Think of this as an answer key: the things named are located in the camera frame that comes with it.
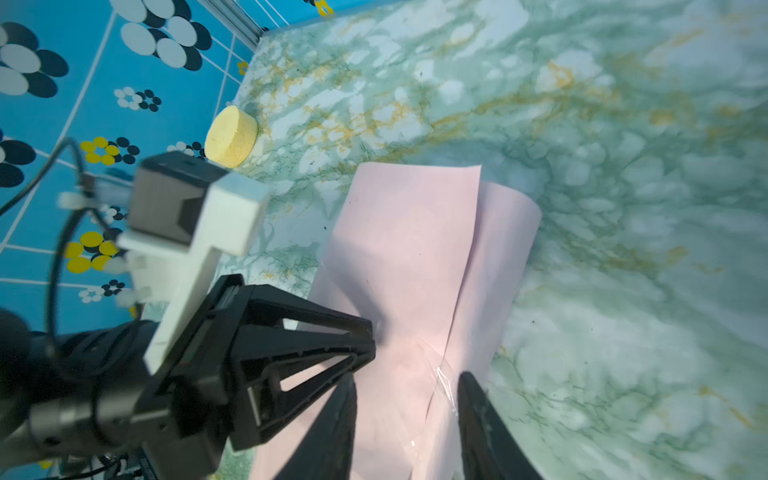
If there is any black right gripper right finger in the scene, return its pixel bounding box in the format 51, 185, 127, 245
457, 371, 542, 480

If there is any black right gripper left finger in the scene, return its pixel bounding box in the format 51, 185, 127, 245
274, 373, 357, 480

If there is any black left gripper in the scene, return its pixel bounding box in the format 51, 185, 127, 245
95, 274, 376, 479

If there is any clear tape strip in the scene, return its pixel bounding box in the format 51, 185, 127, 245
388, 337, 461, 479

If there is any purple wrapping paper sheet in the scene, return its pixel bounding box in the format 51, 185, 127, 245
309, 163, 542, 479

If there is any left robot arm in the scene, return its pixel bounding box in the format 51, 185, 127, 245
1, 275, 376, 479

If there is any yellow round sponge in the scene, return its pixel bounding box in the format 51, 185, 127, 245
204, 105, 259, 169

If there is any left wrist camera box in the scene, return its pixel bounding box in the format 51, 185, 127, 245
56, 149, 271, 376

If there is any aluminium frame post left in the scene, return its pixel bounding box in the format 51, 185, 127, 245
198, 0, 264, 43

